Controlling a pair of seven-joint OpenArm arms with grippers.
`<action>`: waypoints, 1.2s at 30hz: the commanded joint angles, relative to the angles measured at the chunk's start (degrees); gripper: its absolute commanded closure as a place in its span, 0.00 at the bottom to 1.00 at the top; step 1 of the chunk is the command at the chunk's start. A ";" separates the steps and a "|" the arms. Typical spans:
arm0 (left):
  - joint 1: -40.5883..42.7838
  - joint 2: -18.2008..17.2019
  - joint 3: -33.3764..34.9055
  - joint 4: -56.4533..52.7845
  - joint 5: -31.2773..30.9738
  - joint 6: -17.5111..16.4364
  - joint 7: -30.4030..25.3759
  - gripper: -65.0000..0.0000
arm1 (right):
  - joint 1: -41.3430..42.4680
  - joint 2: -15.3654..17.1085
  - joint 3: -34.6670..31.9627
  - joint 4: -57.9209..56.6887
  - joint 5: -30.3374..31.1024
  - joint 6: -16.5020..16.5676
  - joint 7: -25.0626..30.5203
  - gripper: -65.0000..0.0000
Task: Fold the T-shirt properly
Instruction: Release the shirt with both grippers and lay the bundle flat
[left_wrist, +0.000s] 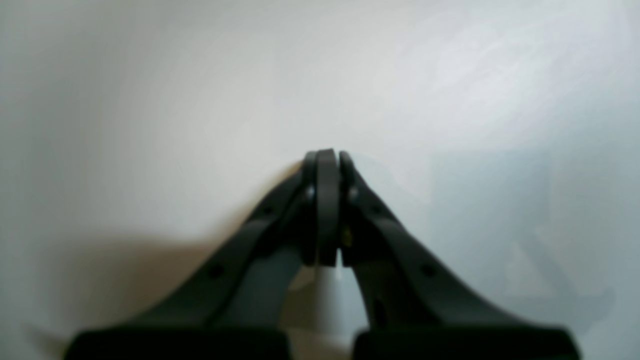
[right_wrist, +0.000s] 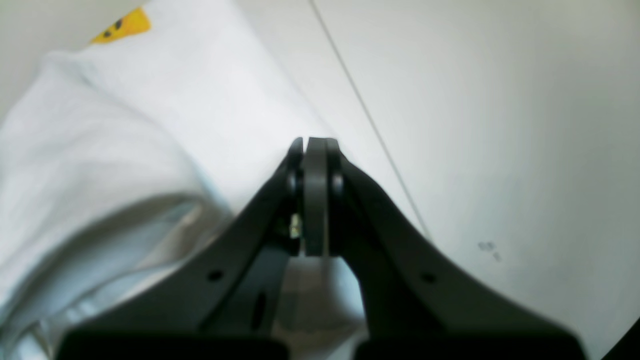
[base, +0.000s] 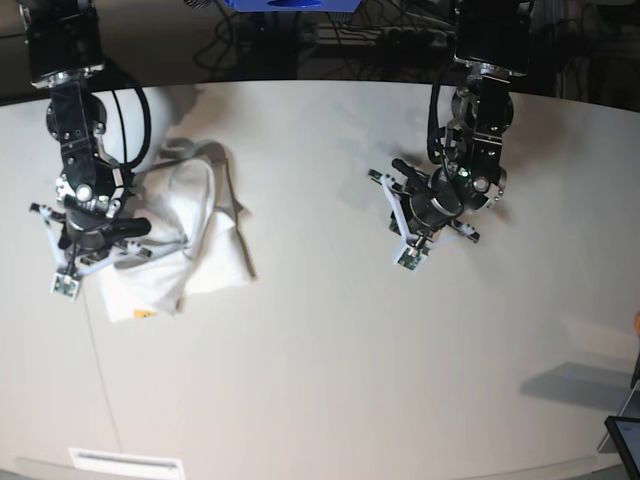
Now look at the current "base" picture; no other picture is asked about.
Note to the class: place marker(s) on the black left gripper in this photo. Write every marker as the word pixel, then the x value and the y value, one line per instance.
pixel 430 211

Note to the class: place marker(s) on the white label strip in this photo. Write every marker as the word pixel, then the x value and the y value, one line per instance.
pixel 126 464

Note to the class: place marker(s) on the white wrist camera right mount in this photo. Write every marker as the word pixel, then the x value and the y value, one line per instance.
pixel 71 270

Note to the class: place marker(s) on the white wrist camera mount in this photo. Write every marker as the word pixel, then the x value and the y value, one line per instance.
pixel 415 248
pixel 71 270

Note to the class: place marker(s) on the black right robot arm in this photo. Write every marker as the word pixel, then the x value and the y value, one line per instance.
pixel 65 51

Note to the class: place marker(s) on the black tablet screen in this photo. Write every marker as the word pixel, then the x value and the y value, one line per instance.
pixel 624 432

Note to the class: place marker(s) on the white wrist camera left mount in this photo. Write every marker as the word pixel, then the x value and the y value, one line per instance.
pixel 415 248

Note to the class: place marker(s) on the white printed T-shirt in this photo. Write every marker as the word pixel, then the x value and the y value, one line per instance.
pixel 184 188

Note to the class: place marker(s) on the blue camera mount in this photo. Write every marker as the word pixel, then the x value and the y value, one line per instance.
pixel 244 6

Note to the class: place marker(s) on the black power strip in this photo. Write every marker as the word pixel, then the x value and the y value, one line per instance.
pixel 416 39

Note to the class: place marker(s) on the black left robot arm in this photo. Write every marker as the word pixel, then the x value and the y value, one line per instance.
pixel 470 110

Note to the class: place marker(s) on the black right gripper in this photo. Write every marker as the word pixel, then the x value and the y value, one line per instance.
pixel 82 234

